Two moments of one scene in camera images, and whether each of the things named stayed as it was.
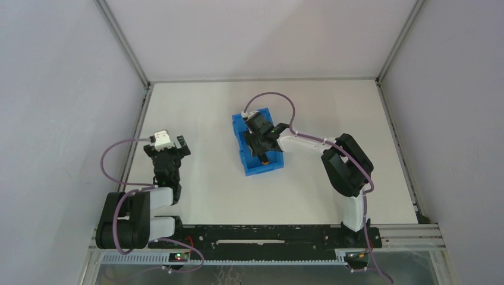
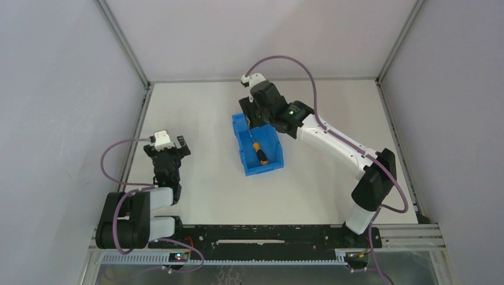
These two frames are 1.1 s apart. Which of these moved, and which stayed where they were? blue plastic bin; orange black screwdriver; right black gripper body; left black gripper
Moved: right black gripper body
Stayed: orange black screwdriver; blue plastic bin; left black gripper
